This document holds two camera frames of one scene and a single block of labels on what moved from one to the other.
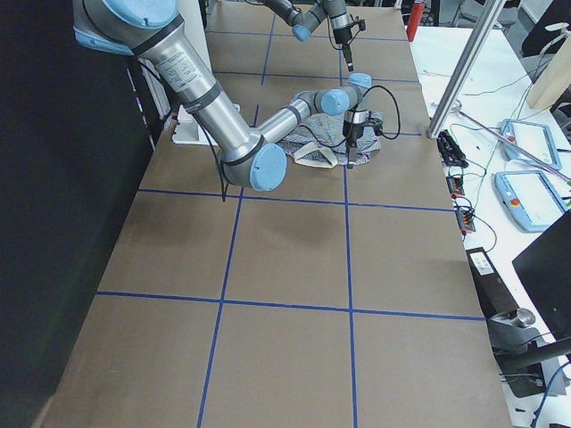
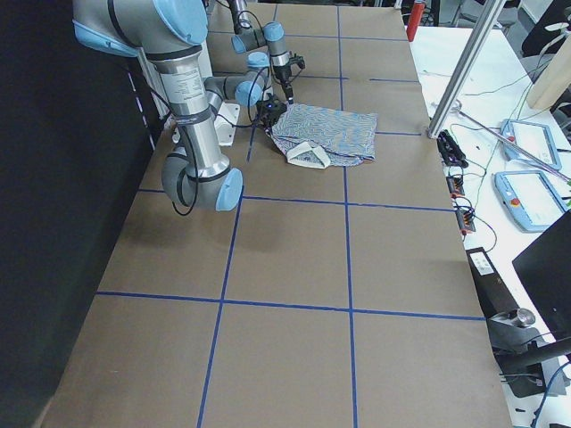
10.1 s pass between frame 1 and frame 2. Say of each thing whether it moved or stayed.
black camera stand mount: stayed
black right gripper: moved
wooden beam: stayed
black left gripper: moved
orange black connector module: stayed
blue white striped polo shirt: stayed
